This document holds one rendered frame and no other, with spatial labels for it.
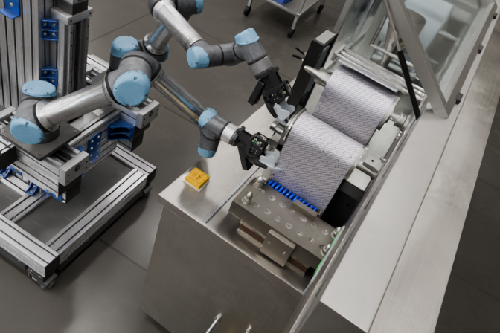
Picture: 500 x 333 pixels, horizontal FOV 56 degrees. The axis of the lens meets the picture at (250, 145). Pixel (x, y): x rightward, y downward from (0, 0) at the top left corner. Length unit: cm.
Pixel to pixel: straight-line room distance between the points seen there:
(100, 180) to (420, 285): 196
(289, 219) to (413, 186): 74
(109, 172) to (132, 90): 120
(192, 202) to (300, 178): 41
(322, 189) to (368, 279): 93
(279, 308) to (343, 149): 62
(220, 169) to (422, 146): 100
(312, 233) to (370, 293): 91
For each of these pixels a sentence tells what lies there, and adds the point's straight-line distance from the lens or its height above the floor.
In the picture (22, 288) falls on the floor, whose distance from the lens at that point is 260.
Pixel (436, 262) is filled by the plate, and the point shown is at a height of 144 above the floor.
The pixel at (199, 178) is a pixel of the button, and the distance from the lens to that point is 183.
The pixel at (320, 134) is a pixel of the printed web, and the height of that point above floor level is 130.
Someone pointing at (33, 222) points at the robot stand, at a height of 21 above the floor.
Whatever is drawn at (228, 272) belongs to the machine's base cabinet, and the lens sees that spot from 181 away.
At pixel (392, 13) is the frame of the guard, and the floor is 183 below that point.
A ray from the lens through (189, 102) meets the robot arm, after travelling 185.
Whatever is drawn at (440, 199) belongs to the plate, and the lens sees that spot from 140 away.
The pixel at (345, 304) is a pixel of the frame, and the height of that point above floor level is 165.
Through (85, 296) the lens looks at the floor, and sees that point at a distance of 256.
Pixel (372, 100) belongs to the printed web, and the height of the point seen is 138.
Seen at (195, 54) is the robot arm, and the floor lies 139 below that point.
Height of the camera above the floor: 223
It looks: 40 degrees down
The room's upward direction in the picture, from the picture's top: 21 degrees clockwise
